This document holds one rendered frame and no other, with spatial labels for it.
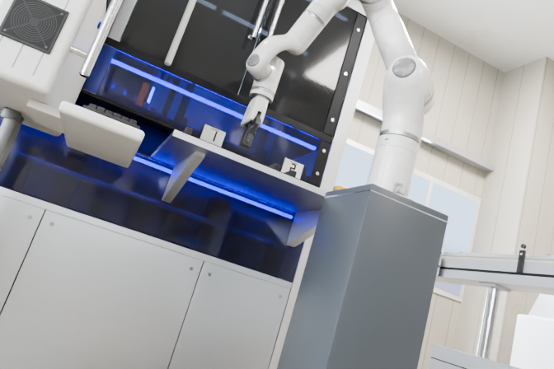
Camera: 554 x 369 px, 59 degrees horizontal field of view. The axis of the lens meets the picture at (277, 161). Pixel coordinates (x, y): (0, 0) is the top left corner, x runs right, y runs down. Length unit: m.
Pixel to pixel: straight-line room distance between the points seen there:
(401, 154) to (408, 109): 0.13
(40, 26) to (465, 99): 4.60
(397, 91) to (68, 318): 1.23
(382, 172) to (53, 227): 1.05
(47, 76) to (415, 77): 0.94
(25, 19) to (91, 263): 0.82
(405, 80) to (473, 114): 4.02
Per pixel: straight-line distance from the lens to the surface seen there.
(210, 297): 1.82
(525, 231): 4.94
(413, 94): 1.43
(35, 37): 1.28
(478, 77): 5.60
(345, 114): 2.09
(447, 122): 5.17
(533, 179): 5.08
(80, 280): 1.75
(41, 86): 1.25
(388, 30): 1.62
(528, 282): 2.11
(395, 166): 1.38
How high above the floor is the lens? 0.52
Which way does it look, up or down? 15 degrees up
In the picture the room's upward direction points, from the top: 17 degrees clockwise
